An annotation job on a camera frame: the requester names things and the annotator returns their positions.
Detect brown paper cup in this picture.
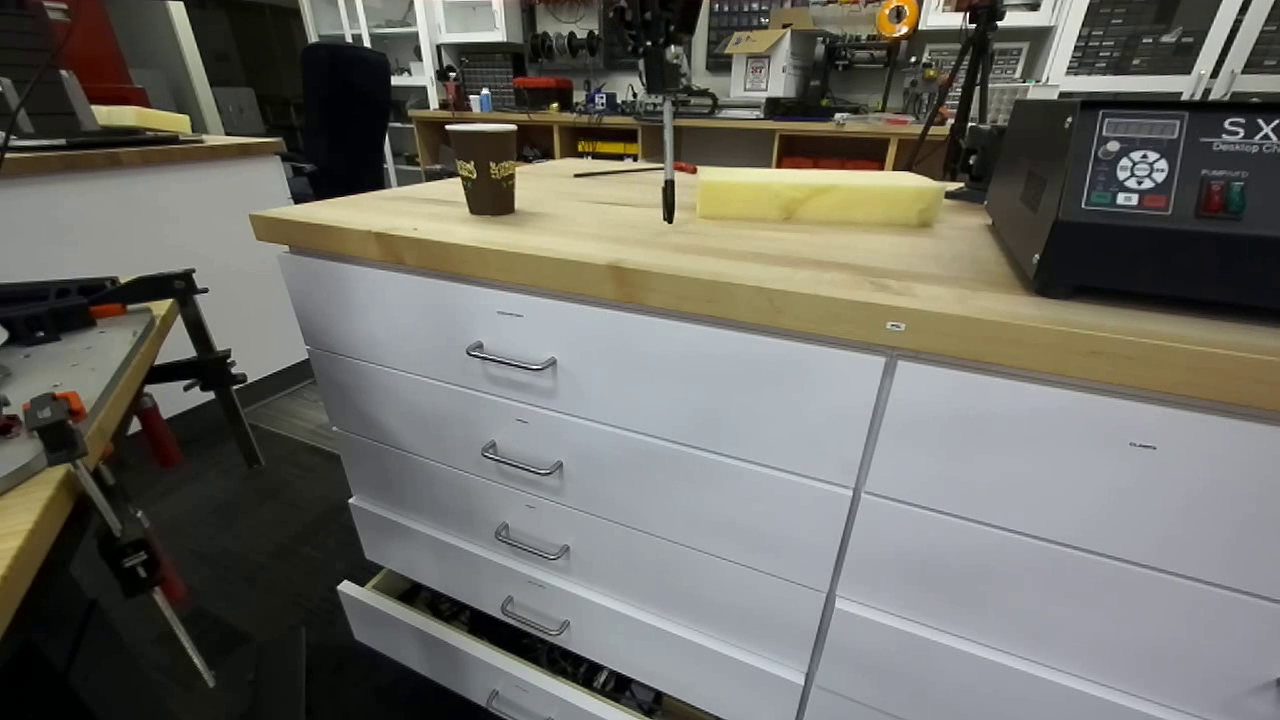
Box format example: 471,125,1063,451
445,120,520,220

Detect black grey marker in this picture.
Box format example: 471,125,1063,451
655,92,680,229

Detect yellow foam block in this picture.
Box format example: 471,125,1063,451
693,162,948,233

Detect open white drawer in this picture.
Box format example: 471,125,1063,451
332,569,695,720

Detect black control box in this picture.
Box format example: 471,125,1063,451
983,92,1280,314

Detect yellow tape roll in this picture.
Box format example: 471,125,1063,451
871,0,927,42

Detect wooden side workbench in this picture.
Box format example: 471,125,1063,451
0,291,184,637

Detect white framed wall panels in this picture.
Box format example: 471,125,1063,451
1038,0,1280,103

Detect red machine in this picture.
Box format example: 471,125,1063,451
55,0,154,110

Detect black camera tripod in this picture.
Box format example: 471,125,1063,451
917,0,1009,193

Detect yellow foam slab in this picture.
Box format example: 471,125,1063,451
87,101,201,141

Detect black orange bar clamp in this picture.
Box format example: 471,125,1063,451
21,384,219,692

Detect wooden shelf bench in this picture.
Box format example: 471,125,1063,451
404,107,958,175

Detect white counter wood top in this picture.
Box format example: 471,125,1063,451
0,131,311,404

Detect black high-back chair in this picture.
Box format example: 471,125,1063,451
292,35,402,208

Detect small wooden house box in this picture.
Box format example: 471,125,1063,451
725,27,801,103

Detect white drawer cabinet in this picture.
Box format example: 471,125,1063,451
277,250,1280,720

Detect silver drawer handle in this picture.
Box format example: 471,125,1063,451
480,688,540,720
475,440,570,483
463,338,560,381
493,520,577,569
495,590,577,640

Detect black folding clamp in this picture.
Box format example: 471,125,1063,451
0,264,269,472

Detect white glass door cabinet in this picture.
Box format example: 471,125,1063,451
297,0,530,84

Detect red box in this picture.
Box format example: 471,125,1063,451
514,71,577,115

